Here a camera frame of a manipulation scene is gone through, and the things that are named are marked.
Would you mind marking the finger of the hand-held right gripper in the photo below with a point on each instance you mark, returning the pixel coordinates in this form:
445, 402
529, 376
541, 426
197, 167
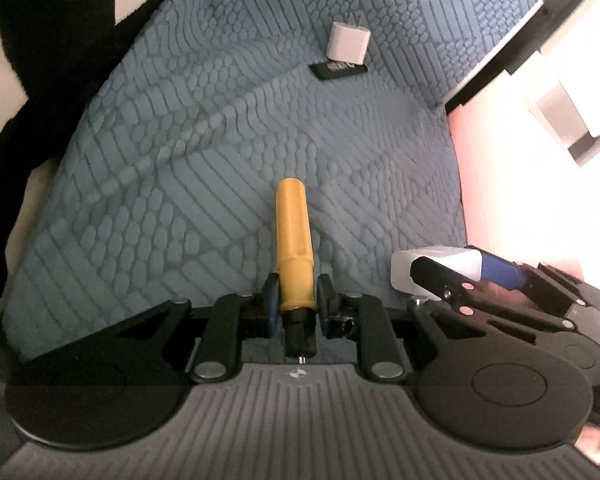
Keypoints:
440, 275
500, 270

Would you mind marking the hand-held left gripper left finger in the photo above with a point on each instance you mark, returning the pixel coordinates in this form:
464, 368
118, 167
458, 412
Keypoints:
272, 305

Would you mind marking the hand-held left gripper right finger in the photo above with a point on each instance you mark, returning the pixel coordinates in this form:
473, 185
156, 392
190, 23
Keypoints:
326, 305

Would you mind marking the white rectangular block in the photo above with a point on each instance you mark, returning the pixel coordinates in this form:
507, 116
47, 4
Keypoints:
405, 272

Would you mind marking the pink cardboard box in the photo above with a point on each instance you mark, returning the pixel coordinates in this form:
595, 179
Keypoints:
460, 170

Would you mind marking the white board with slot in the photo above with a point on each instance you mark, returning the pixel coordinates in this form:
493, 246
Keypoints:
570, 115

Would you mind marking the blue textured mat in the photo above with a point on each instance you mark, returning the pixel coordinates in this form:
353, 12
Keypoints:
180, 160

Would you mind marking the white charger plug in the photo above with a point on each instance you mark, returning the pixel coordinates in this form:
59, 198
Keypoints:
347, 42

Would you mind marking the red white black striped blanket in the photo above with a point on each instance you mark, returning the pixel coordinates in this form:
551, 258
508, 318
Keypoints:
55, 35

